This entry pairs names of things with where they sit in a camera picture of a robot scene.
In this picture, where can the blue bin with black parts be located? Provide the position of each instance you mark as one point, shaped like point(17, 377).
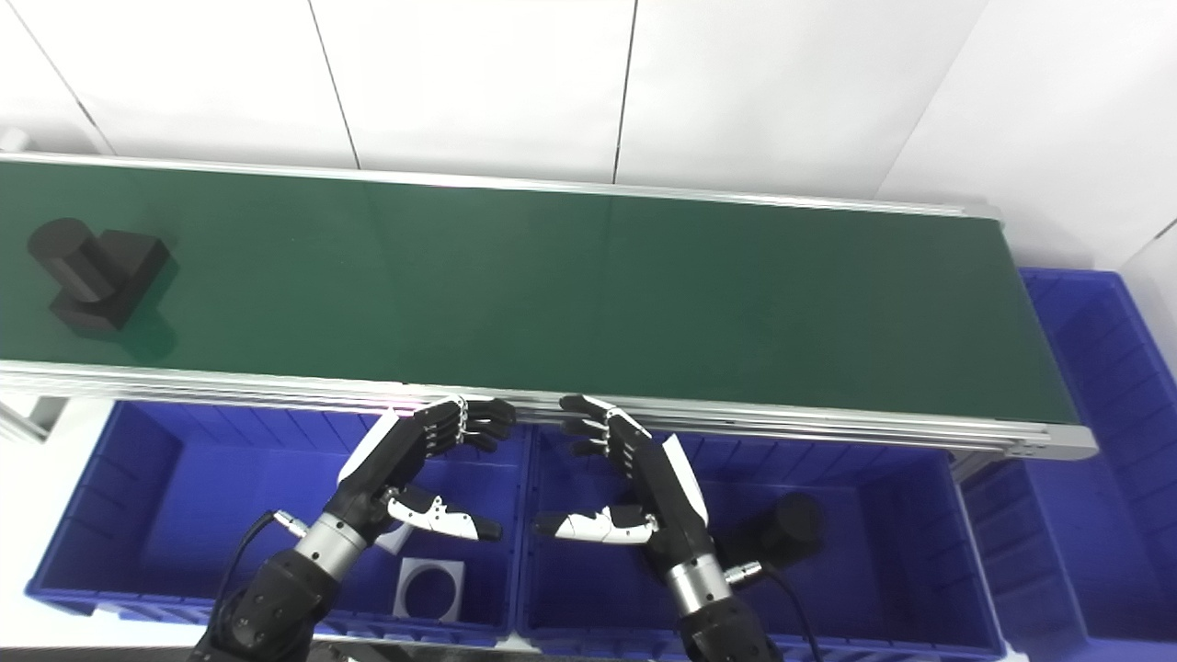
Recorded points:
point(883, 552)

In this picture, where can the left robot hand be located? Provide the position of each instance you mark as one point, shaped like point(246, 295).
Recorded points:
point(382, 464)

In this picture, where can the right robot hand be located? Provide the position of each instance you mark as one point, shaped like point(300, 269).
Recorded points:
point(667, 496)

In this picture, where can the green conveyor belt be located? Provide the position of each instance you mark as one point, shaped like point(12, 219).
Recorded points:
point(588, 285)

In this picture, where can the empty blue bin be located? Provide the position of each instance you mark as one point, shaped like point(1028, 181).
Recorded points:
point(1094, 414)

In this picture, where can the black cylinder block part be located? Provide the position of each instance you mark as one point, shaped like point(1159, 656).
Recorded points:
point(786, 529)
point(97, 271)

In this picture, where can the blue bin with white parts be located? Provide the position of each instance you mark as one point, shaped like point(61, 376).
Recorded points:
point(184, 515)

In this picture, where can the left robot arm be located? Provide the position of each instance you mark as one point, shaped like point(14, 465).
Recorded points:
point(276, 598)

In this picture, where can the aluminium conveyor leg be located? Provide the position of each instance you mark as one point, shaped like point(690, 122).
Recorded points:
point(28, 418)

